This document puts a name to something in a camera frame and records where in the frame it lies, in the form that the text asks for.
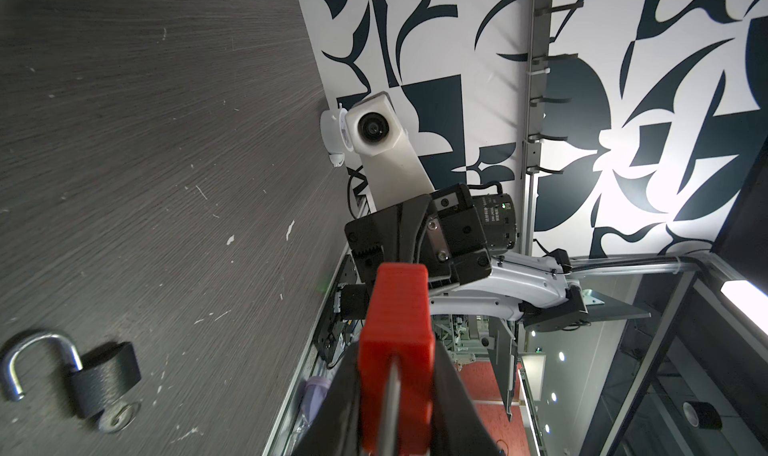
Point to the purple hourglass timer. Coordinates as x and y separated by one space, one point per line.
315 392

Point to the black padlock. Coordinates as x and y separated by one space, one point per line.
97 385

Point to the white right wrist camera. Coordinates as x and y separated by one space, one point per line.
393 170

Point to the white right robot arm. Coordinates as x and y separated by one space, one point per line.
541 293

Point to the red padlock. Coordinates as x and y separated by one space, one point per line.
398 329

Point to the black wall hook rail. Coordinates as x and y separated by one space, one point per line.
537 70

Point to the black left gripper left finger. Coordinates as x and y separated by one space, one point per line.
336 428

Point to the white alarm clock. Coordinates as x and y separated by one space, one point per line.
335 135

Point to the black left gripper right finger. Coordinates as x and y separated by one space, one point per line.
456 427

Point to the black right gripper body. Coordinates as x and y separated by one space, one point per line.
444 231

